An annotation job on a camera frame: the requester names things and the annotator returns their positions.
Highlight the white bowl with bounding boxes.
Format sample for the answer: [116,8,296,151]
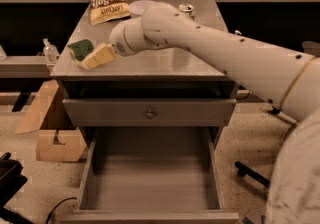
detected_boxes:
[129,0,154,18]

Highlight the black object lower left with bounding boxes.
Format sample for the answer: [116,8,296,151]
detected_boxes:
[0,152,33,224]

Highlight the black floor cable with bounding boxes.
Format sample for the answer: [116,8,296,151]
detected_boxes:
[45,197,78,224]

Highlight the clear plastic bottle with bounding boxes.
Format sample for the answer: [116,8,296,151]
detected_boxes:
[43,38,59,63]

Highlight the soda can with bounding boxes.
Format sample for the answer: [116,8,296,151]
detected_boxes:
[179,4,194,18]

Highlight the chip bag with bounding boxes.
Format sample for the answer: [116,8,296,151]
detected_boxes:
[90,0,130,25]

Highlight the grey drawer cabinet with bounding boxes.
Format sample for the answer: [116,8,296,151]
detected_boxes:
[49,0,247,149]

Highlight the open bottom grey drawer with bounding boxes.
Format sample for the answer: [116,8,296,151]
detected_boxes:
[61,127,239,224]

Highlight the green and yellow sponge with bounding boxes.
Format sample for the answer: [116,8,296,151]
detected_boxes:
[68,39,94,65]

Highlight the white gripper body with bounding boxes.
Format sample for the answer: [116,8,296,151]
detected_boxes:
[109,23,128,56]

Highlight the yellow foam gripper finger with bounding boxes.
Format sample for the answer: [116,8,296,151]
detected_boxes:
[81,43,116,69]

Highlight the closed middle grey drawer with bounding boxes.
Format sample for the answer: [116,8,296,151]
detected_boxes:
[63,99,236,127]

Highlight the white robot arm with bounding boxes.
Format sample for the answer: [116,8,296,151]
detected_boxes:
[106,2,320,224]

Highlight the cardboard box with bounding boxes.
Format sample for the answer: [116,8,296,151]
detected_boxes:
[15,80,87,162]

